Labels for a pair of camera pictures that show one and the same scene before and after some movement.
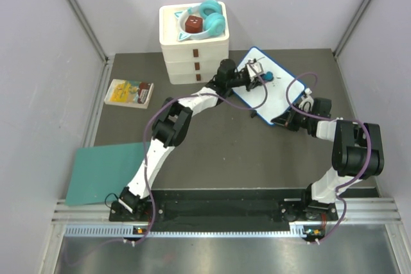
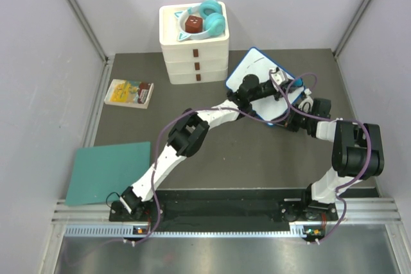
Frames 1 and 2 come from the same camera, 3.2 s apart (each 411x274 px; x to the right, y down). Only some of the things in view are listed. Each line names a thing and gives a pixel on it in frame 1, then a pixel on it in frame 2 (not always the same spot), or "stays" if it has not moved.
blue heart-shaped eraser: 268,76 -> 298,82
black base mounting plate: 229,210 stays
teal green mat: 100,170 stays
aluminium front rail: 358,210 stays
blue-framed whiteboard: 275,102 stays
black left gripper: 253,83 -> 287,86
